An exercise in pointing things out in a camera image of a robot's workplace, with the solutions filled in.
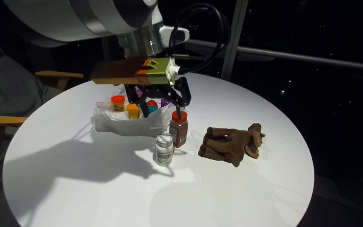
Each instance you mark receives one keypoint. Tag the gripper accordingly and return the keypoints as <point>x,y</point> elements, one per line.
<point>150,88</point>

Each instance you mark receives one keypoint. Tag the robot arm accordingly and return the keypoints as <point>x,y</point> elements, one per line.
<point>74,19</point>

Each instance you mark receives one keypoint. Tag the white plastic bag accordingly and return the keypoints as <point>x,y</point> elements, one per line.
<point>128,126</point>

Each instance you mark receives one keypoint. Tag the tub with purple lid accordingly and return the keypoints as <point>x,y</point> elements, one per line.
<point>164,102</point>

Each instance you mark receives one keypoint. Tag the tub with red lid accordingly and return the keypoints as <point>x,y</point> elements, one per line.
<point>152,103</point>

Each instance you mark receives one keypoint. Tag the tub with teal lid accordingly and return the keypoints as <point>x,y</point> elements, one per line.
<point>152,109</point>

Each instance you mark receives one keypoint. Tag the tub with pink lid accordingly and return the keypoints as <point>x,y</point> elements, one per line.
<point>139,93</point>

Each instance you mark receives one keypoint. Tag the spice bottle with red cap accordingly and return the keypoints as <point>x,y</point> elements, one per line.
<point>179,130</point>

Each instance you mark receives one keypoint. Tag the yellow tub with orange lid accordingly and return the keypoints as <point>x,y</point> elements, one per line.
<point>118,104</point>

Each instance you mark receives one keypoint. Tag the clear bottle with white cap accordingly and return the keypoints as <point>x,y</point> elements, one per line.
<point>164,151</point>

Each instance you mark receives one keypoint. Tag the brown plush toy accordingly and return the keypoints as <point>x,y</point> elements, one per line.
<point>228,145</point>

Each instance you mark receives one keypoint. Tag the metal handrail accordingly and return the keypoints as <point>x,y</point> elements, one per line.
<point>295,56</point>

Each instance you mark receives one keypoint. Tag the grey armchair with wooden arms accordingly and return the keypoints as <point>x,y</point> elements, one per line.
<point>5,88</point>

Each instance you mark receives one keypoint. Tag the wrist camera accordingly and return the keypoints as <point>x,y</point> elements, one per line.
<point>121,71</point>

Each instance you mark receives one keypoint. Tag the metal window post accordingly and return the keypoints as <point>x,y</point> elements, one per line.
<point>233,37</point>

